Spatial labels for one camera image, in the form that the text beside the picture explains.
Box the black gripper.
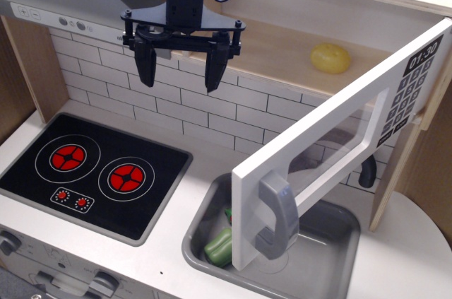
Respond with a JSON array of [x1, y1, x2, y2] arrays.
[[121, 0, 246, 93]]

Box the white microwave door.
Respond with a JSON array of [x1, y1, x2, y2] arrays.
[[232, 18, 451, 270]]

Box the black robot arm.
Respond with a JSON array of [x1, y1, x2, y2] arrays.
[[121, 0, 246, 92]]

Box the wooden microwave cabinet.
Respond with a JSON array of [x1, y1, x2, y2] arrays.
[[171, 0, 452, 233]]

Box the yellow toy lemon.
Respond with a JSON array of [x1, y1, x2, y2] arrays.
[[310, 42, 351, 74]]

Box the black toy stovetop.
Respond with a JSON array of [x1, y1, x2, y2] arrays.
[[1, 113, 192, 247]]

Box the green toy bell pepper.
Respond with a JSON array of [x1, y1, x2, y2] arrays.
[[204, 228, 232, 268]]

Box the dark grey faucet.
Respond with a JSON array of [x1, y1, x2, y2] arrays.
[[358, 155, 377, 189]]

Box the grey sink basin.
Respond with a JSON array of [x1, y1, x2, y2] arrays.
[[182, 174, 360, 298]]

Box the grey oven knob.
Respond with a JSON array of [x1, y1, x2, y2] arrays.
[[0, 230, 22, 256]]

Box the grey microwave door handle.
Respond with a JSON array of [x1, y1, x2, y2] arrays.
[[255, 171, 299, 260]]

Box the grey oven door handle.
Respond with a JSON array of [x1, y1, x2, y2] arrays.
[[35, 271, 119, 298]]

